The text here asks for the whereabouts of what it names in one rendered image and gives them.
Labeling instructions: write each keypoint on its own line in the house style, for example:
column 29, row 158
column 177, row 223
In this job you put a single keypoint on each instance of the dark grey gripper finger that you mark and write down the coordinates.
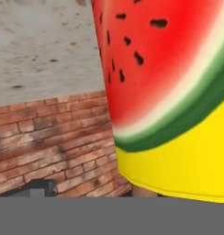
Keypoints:
column 40, row 187

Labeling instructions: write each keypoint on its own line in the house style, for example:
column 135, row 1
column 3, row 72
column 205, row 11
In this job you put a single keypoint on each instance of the watermelon print smoothie cup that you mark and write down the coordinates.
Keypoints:
column 172, row 91

